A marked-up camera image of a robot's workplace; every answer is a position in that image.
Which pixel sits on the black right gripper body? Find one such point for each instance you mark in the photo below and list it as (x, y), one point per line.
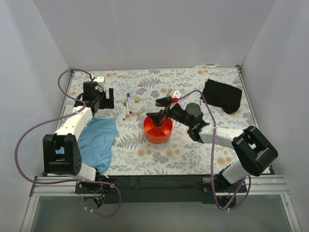
(167, 110)

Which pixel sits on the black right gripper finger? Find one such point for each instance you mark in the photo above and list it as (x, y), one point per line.
(162, 102)
(157, 117)

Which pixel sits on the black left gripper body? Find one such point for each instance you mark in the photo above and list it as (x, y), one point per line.
(106, 102)

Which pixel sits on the light purple marker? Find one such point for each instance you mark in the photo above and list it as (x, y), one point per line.
(179, 103)

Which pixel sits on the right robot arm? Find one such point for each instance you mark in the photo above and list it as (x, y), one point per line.
(254, 151)

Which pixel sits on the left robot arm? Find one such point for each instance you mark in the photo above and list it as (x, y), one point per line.
(60, 150)

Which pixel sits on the green capped marker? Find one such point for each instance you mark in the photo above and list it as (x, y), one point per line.
(124, 111)

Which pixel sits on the orange capped marker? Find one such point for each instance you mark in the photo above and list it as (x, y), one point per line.
(127, 107)

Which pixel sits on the orange round divided organizer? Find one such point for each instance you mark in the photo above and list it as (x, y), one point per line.
(157, 134)

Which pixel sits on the blue capped marker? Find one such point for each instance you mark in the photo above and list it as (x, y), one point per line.
(129, 103)

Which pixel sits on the black folded cloth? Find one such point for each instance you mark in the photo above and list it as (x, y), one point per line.
(222, 95)

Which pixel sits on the light blue cloth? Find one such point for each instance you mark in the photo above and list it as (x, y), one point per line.
(95, 143)

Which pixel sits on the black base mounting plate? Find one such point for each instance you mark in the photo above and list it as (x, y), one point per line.
(162, 188)

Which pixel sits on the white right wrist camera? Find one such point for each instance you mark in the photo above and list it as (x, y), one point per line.
(174, 95)

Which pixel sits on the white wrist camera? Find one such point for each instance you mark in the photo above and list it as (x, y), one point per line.
(100, 83)
(174, 95)

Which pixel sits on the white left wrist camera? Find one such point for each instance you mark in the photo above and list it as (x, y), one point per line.
(100, 83)

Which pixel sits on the aluminium front rail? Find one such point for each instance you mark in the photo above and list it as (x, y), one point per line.
(264, 184)

